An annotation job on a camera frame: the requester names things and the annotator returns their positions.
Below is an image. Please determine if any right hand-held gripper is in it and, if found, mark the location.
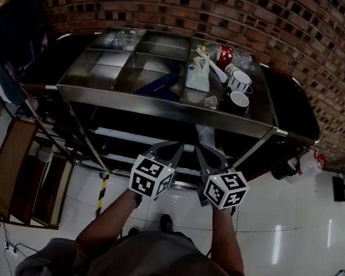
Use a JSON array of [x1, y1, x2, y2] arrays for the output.
[[186, 146, 255, 214]]

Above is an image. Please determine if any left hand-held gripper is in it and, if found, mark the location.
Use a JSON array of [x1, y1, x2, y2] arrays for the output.
[[127, 135, 186, 204]]

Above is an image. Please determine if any stainless steel counter cart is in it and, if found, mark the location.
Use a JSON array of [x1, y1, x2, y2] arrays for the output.
[[7, 11, 332, 207]]

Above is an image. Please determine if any wooden side cart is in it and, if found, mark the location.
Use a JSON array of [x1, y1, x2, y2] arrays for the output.
[[0, 116, 81, 234]]

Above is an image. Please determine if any person's left forearm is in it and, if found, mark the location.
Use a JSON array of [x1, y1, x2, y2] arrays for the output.
[[72, 181, 140, 267]]

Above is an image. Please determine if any person's right forearm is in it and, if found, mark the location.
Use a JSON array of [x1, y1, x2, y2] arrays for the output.
[[201, 203, 256, 276]]

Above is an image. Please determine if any crumpled clear wrapper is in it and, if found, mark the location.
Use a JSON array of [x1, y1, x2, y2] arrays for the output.
[[202, 93, 221, 111]]

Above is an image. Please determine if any black mug white inside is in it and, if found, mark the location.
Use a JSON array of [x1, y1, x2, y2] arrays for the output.
[[219, 88, 252, 116]]

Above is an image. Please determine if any blue folder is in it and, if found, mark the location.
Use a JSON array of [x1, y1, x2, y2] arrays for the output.
[[133, 67, 183, 101]]

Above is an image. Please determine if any black hanging bag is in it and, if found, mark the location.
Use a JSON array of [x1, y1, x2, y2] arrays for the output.
[[270, 155, 302, 185]]

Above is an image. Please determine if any yellow black hazard tape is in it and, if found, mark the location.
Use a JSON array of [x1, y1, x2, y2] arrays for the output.
[[94, 173, 111, 218]]

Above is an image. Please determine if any white plastic bag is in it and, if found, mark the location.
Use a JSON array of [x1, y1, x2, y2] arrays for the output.
[[184, 54, 217, 93]]

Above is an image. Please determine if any white striped mug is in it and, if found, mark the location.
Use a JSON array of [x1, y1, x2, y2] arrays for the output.
[[226, 67, 256, 96]]

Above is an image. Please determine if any white ladle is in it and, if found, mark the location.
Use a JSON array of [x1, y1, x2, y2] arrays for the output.
[[192, 45, 234, 85]]

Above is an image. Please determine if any white red hanging bag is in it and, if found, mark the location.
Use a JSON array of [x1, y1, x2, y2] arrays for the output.
[[291, 147, 330, 187]]

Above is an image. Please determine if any clear plastic bottle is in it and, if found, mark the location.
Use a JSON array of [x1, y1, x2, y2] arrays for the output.
[[230, 51, 257, 71]]

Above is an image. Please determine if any red can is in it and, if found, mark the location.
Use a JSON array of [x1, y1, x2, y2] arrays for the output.
[[215, 43, 236, 64]]

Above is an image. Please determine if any person's gray shirt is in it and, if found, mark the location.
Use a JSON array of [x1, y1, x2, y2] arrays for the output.
[[15, 209, 298, 276]]

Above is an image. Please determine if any black clothes rack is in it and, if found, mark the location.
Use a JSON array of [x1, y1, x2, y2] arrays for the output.
[[5, 100, 116, 173]]

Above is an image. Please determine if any clear glass pitcher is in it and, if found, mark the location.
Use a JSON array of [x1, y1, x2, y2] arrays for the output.
[[114, 27, 144, 53]]

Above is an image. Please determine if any white power strip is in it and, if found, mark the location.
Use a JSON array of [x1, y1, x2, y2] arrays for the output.
[[1, 240, 22, 260]]

